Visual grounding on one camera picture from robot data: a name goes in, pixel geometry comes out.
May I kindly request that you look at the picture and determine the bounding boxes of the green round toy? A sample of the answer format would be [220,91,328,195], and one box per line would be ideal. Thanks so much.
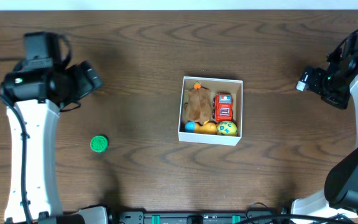
[89,135,109,153]

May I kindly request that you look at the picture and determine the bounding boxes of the white cardboard box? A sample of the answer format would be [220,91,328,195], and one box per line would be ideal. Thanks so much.
[178,77,243,146]

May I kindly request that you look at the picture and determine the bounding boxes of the black cable left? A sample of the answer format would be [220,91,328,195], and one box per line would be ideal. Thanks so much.
[0,57,32,224]

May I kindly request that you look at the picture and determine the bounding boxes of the black rail bottom edge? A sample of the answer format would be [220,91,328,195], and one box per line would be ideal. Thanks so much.
[39,203,291,224]

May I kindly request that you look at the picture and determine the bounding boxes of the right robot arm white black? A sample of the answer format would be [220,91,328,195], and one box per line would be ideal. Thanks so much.
[289,30,358,223]

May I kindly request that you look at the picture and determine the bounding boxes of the orange rubber duck toy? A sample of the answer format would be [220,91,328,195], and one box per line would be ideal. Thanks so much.
[185,121,217,134]

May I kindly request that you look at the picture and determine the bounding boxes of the brown plush capybara toy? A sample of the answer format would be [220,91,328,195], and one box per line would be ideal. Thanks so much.
[183,82,212,124]

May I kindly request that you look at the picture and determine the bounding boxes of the red toy fire truck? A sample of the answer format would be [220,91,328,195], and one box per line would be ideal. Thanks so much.
[213,93,234,122]

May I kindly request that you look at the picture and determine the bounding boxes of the yellow ball blue letters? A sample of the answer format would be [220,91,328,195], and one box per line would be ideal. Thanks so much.
[217,121,238,136]

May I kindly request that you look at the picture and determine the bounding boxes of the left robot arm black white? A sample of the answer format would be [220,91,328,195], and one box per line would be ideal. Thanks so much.
[1,60,108,223]

